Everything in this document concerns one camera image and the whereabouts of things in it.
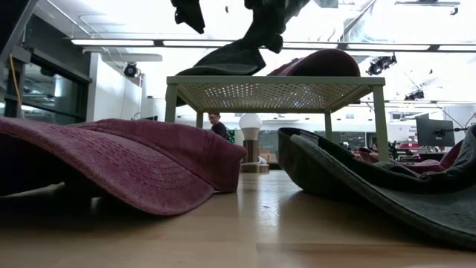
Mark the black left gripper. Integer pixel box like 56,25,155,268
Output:
243,0,312,53

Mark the dark grey baseball cap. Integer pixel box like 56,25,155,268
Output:
174,38,267,77
277,124,476,249

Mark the maroon baseball cap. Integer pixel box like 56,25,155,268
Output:
356,140,464,175
266,48,361,77
0,117,248,217

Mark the long ceiling light strip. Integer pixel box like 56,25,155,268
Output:
70,38,476,52

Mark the green perforated metal shelf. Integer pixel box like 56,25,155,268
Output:
165,75,390,163

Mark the white globe wooden lamp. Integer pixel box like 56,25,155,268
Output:
237,113,271,174

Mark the person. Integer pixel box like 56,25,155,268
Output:
208,112,228,141

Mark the black monitor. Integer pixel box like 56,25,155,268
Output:
415,118,469,148

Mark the yellow power cord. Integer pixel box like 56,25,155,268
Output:
7,54,24,121

